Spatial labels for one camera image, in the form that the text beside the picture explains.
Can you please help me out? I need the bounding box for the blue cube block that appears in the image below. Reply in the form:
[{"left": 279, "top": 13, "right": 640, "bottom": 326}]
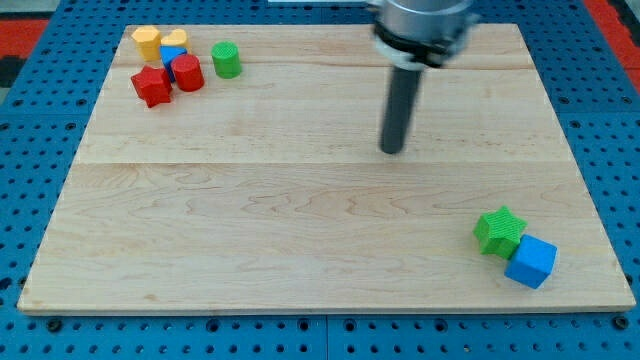
[{"left": 504, "top": 234, "right": 558, "bottom": 289}]

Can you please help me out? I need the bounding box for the green cylinder block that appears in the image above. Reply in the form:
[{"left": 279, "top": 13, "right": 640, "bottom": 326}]
[{"left": 211, "top": 41, "right": 242, "bottom": 79}]

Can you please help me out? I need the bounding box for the yellow hexagon block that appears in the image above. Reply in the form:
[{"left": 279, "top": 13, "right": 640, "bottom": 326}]
[{"left": 131, "top": 25, "right": 161, "bottom": 62}]

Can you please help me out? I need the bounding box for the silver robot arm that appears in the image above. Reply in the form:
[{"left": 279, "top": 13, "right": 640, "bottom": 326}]
[{"left": 368, "top": 0, "right": 479, "bottom": 71}]

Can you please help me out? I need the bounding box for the blue triangle block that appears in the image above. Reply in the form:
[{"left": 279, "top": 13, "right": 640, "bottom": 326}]
[{"left": 159, "top": 45, "right": 188, "bottom": 82}]

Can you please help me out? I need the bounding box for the green star block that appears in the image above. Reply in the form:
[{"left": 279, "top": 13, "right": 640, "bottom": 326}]
[{"left": 473, "top": 206, "right": 528, "bottom": 260}]

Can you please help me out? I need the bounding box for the yellow heart block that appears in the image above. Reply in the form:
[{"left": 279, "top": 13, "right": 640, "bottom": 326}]
[{"left": 161, "top": 28, "right": 191, "bottom": 52}]

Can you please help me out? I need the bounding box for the light wooden board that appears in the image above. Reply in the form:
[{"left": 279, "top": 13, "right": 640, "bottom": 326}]
[{"left": 17, "top": 24, "right": 636, "bottom": 316}]

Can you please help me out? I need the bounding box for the red star block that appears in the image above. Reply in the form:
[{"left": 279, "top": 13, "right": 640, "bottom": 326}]
[{"left": 130, "top": 66, "right": 173, "bottom": 108}]

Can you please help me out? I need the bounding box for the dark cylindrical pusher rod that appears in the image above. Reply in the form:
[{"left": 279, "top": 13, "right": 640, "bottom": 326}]
[{"left": 379, "top": 67, "right": 422, "bottom": 154}]

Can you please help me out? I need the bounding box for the red cylinder block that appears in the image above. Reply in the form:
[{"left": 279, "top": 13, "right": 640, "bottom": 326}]
[{"left": 171, "top": 54, "right": 205, "bottom": 92}]

